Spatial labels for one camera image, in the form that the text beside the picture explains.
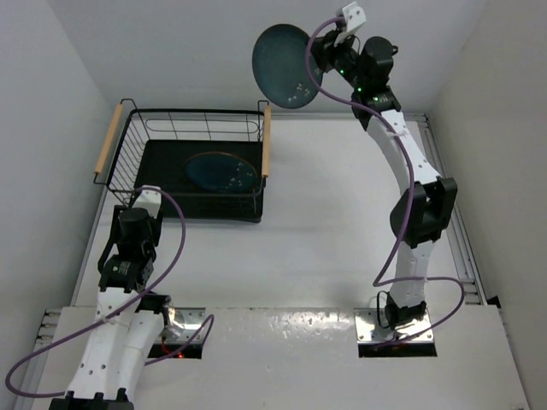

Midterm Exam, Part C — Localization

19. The metal base plate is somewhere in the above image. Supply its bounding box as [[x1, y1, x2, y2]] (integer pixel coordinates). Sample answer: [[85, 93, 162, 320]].
[[165, 307, 206, 343], [354, 308, 434, 344]]

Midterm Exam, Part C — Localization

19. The purple cable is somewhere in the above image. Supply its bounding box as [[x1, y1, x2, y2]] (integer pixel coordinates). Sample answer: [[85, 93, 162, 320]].
[[4, 190, 215, 396], [305, 15, 466, 345]]

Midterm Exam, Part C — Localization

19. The right wooden rack handle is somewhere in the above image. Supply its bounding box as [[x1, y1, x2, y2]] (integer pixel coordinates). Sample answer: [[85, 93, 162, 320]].
[[262, 105, 272, 179]]

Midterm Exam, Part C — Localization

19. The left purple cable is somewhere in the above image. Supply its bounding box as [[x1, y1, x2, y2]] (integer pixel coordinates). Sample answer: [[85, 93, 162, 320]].
[[4, 190, 215, 396]]

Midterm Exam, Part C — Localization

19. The black wire dish rack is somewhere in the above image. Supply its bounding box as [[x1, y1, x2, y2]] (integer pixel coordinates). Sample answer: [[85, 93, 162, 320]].
[[93, 98, 271, 223]]

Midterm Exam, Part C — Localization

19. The left wooden rack handle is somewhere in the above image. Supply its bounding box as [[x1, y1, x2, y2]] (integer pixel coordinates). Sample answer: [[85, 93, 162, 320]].
[[94, 102, 123, 176]]

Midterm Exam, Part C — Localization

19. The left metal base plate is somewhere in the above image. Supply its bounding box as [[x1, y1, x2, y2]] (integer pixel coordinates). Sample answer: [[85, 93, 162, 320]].
[[165, 307, 206, 343]]

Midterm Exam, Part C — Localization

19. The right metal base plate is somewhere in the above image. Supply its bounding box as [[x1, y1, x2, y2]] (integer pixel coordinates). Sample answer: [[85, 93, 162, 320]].
[[354, 308, 434, 344]]

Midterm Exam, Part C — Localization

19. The teal plate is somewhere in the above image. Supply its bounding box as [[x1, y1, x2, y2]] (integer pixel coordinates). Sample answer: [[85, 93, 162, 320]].
[[252, 24, 323, 109], [184, 151, 258, 193]]

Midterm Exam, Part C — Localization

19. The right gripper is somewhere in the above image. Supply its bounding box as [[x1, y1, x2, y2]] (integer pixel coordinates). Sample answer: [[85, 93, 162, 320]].
[[310, 27, 368, 91]]

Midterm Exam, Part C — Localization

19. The wooden rack handle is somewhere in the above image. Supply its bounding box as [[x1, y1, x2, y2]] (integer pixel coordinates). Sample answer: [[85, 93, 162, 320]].
[[94, 102, 123, 176], [262, 105, 272, 179]]

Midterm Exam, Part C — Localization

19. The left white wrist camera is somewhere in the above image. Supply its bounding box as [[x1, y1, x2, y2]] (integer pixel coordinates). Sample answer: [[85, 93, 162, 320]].
[[130, 185, 162, 219]]

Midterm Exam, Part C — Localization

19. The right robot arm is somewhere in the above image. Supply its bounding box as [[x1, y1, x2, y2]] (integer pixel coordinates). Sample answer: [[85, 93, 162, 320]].
[[305, 29, 457, 330]]

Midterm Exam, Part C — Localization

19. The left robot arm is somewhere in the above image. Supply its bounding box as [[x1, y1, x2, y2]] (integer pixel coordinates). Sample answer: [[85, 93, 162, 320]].
[[50, 208, 170, 409]]

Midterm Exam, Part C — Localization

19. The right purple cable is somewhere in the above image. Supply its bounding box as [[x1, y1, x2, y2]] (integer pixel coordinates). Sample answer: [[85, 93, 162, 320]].
[[305, 15, 466, 345]]

